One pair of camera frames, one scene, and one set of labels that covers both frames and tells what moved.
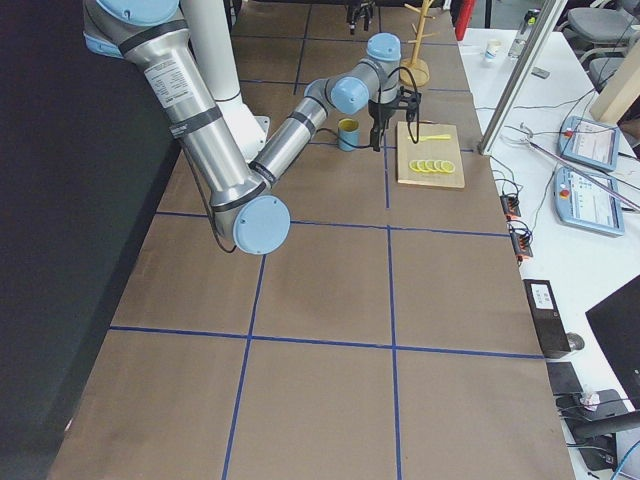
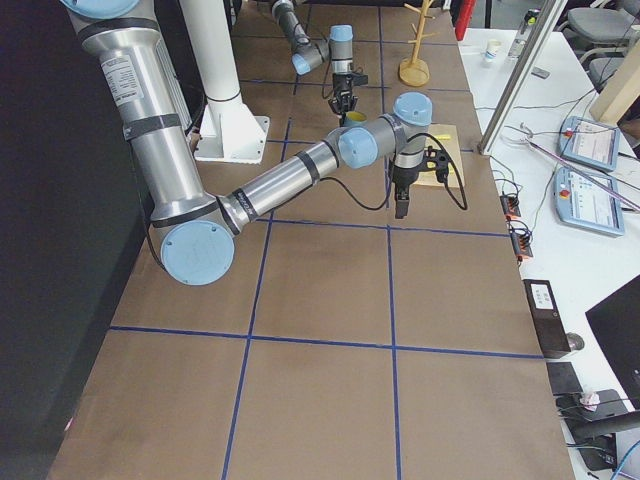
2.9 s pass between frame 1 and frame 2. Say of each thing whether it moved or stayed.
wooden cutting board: stayed
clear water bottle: stayed
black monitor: stayed
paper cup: stayed
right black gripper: moved
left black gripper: moved
